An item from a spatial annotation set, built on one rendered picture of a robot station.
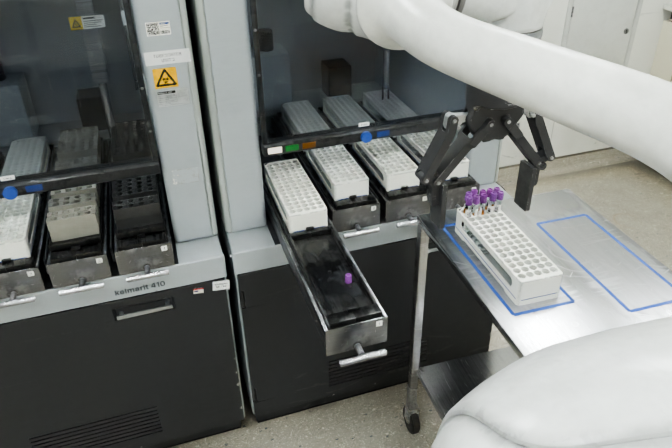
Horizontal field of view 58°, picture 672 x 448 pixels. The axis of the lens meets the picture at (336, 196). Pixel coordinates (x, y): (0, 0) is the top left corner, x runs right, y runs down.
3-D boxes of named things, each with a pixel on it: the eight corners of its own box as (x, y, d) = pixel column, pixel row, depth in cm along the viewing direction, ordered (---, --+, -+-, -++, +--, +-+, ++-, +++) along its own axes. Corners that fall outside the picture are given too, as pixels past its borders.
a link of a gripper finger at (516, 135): (486, 112, 80) (494, 104, 80) (525, 159, 86) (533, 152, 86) (502, 124, 77) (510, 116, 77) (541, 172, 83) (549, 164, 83)
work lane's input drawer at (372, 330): (257, 197, 180) (255, 171, 176) (302, 189, 184) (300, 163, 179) (332, 372, 121) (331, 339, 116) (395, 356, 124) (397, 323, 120)
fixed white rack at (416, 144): (395, 143, 195) (396, 125, 192) (423, 138, 198) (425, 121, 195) (436, 186, 171) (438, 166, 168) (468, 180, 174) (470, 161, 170)
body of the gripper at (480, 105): (483, 84, 71) (475, 154, 76) (545, 75, 73) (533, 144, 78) (453, 65, 77) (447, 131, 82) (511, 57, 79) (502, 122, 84)
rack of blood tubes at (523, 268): (453, 229, 149) (456, 208, 146) (490, 223, 151) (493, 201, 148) (516, 306, 124) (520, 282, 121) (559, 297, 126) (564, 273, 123)
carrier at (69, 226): (101, 229, 152) (96, 209, 148) (101, 233, 150) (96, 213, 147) (51, 238, 148) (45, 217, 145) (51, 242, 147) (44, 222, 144)
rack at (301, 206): (264, 182, 174) (263, 163, 171) (298, 176, 177) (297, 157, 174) (290, 237, 150) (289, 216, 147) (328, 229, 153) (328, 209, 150)
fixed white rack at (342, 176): (305, 157, 187) (304, 139, 184) (335, 153, 190) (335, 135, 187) (334, 205, 163) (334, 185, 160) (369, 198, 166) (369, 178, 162)
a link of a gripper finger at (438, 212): (448, 185, 80) (443, 186, 79) (444, 229, 83) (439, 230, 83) (438, 174, 82) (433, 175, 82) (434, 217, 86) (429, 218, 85)
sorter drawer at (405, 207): (315, 128, 223) (314, 105, 218) (350, 122, 227) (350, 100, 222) (391, 232, 163) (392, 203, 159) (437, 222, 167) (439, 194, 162)
